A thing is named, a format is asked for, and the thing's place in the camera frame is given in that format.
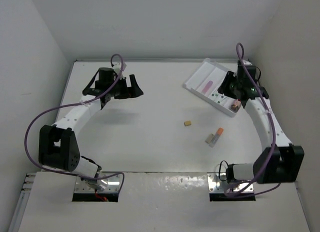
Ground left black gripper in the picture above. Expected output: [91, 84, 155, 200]
[107, 74, 143, 99]

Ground pink capped clear tube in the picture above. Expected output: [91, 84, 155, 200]
[230, 100, 242, 113]

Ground pink highlighter stick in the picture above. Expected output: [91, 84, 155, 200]
[201, 80, 213, 94]

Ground orange capped clear tube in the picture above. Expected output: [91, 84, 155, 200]
[209, 128, 224, 147]

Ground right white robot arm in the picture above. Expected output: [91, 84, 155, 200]
[218, 63, 305, 184]

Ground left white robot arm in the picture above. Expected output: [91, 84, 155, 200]
[38, 65, 144, 181]

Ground white divided tray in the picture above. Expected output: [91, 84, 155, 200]
[182, 58, 237, 117]

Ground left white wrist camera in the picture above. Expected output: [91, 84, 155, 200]
[112, 62, 127, 74]

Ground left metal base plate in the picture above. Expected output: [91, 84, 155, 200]
[73, 172, 124, 194]

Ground metal base plate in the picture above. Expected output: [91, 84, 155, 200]
[207, 173, 248, 194]
[73, 172, 124, 194]

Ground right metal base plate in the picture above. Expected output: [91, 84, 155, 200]
[207, 173, 248, 194]

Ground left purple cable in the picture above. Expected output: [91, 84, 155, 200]
[24, 54, 126, 190]

